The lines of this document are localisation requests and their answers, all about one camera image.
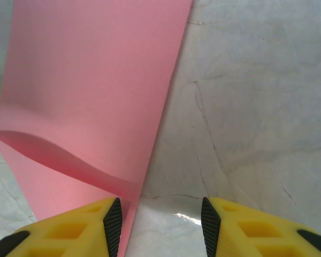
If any pink paper sheet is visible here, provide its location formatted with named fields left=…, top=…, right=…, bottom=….
left=0, top=0, right=194, bottom=257

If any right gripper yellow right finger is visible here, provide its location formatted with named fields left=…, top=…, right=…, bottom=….
left=201, top=197, right=321, bottom=257

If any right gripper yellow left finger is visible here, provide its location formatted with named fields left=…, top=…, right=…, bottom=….
left=0, top=197, right=123, bottom=257

